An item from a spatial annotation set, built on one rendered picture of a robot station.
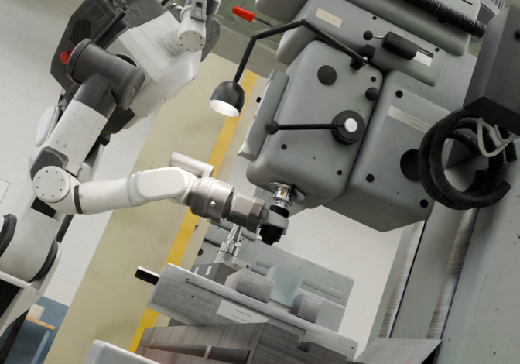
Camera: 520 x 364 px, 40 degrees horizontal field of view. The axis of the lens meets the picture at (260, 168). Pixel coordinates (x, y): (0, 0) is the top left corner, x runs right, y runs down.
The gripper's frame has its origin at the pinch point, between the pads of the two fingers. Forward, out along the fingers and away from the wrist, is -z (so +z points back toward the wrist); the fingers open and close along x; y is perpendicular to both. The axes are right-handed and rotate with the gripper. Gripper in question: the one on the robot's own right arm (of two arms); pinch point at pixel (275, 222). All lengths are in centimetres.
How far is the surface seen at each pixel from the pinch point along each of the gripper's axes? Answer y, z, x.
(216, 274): 12.5, 9.3, 17.0
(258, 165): -9.2, 7.3, -5.8
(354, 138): -20.3, -9.6, -10.8
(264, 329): 28, -7, -69
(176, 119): -68, 68, 160
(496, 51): -39, -29, -30
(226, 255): 5.0, 10.2, 31.5
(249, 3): -494, 194, 801
